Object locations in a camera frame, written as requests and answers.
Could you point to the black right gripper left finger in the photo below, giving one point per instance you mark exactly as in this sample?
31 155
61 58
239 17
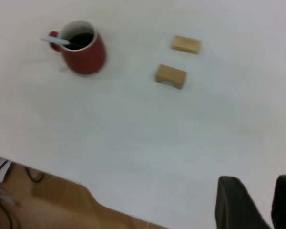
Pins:
233 207

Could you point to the red ceramic mug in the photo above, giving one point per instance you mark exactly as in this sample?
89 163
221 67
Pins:
85 59

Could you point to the wooden block with arch notch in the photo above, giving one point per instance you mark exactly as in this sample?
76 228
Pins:
170 75

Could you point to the plain rectangular wooden block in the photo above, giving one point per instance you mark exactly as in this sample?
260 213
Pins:
186 44

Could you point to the white power strip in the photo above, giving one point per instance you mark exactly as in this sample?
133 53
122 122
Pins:
1 174

